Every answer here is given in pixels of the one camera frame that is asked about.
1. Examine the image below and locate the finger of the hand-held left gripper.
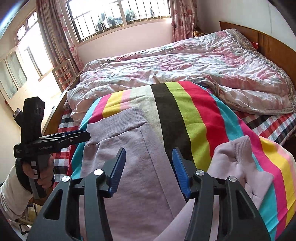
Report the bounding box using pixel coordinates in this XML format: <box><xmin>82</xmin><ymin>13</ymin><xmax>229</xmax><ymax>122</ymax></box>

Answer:
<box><xmin>60</xmin><ymin>130</ymin><xmax>86</xmax><ymax>138</ymax></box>
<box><xmin>40</xmin><ymin>132</ymin><xmax>91</xmax><ymax>149</ymax></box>

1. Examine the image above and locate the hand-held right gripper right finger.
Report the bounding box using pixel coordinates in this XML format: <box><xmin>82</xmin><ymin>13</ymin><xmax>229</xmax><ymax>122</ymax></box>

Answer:
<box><xmin>171</xmin><ymin>148</ymin><xmax>271</xmax><ymax>241</ymax></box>

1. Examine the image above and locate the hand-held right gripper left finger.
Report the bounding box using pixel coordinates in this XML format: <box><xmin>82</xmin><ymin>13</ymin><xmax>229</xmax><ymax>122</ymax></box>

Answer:
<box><xmin>26</xmin><ymin>147</ymin><xmax>127</xmax><ymax>241</ymax></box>

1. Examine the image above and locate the person's left forearm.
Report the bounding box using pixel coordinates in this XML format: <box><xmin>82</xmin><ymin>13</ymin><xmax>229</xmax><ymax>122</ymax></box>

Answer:
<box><xmin>0</xmin><ymin>160</ymin><xmax>33</xmax><ymax>220</ymax></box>

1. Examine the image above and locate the person's left hand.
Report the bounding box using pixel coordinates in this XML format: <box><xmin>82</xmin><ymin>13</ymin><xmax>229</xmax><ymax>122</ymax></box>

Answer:
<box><xmin>22</xmin><ymin>155</ymin><xmax>55</xmax><ymax>186</ymax></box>

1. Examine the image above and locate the wooden bed footboard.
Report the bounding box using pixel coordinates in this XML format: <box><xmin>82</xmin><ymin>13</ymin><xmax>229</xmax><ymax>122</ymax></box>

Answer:
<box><xmin>40</xmin><ymin>70</ymin><xmax>84</xmax><ymax>207</ymax></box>

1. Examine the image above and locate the white glass-paned partition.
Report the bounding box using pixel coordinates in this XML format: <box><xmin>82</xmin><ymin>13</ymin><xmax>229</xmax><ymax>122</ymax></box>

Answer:
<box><xmin>0</xmin><ymin>51</ymin><xmax>27</xmax><ymax>100</ymax></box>

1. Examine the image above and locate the striped colourful blanket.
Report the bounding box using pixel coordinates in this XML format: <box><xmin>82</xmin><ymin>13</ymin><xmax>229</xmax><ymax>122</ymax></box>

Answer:
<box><xmin>67</xmin><ymin>81</ymin><xmax>296</xmax><ymax>241</ymax></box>

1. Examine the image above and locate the wooden chair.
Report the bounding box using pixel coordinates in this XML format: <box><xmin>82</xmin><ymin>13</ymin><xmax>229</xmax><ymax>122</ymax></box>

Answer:
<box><xmin>52</xmin><ymin>59</ymin><xmax>80</xmax><ymax>92</ymax></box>

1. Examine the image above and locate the side window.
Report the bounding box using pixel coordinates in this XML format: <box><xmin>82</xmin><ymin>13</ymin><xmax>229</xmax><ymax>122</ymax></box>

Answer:
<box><xmin>15</xmin><ymin>10</ymin><xmax>53</xmax><ymax>81</ymax></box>

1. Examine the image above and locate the pink floral curtain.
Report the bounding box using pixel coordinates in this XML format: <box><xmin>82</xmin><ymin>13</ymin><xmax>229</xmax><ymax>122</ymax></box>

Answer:
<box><xmin>36</xmin><ymin>0</ymin><xmax>84</xmax><ymax>72</ymax></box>
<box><xmin>170</xmin><ymin>0</ymin><xmax>200</xmax><ymax>43</ymax></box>

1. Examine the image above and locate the plaid bed sheet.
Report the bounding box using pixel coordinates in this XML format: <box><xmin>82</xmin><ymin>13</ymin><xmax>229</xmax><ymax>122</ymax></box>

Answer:
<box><xmin>54</xmin><ymin>109</ymin><xmax>296</xmax><ymax>176</ymax></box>

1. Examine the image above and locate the pink floral quilt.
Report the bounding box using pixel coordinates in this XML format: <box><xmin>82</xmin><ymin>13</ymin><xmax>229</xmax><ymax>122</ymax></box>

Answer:
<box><xmin>67</xmin><ymin>29</ymin><xmax>296</xmax><ymax>123</ymax></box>

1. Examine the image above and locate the barred window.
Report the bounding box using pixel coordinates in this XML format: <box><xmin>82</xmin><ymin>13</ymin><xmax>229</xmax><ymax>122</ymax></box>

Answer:
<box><xmin>65</xmin><ymin>0</ymin><xmax>171</xmax><ymax>43</ymax></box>

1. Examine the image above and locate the brown stuffed toy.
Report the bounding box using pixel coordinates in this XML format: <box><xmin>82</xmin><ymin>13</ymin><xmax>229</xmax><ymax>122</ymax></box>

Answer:
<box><xmin>193</xmin><ymin>27</ymin><xmax>208</xmax><ymax>37</ymax></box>

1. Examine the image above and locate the flat wooden headboard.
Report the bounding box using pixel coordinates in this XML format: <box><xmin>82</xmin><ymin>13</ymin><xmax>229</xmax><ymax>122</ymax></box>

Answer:
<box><xmin>219</xmin><ymin>21</ymin><xmax>296</xmax><ymax>86</ymax></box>

